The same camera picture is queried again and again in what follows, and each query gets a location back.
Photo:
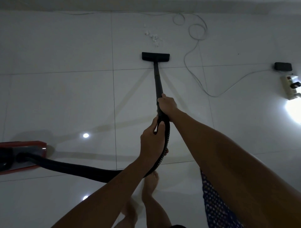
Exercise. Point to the person's left hand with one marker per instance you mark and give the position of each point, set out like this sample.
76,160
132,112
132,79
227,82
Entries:
151,143

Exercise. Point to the person's right hand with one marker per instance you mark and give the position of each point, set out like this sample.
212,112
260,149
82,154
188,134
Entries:
168,105

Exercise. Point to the red and black vacuum cleaner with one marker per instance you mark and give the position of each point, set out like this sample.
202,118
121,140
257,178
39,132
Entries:
70,168

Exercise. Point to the person's right forearm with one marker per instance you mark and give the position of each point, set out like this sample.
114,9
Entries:
235,173

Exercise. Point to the person's left forearm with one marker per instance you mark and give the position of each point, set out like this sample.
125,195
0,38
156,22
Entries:
101,199

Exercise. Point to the person's right leg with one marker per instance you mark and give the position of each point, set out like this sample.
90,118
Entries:
151,185

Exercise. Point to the person's leg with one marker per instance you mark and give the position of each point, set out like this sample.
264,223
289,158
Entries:
129,213
151,185

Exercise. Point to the person's left leg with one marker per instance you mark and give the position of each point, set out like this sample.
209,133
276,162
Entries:
129,213

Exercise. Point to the scattered white paper scraps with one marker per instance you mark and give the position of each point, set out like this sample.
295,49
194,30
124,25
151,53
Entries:
154,37

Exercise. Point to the black shorts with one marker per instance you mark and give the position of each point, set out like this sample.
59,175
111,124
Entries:
177,226

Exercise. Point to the dark patterned rug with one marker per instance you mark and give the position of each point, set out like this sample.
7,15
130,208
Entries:
214,206

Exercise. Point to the white extension socket block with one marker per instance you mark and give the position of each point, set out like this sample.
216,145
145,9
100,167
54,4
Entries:
287,90

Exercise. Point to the black adapter box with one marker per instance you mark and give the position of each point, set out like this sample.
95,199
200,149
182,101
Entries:
283,66

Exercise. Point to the black plug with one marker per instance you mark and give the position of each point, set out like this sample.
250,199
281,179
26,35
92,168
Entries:
295,85

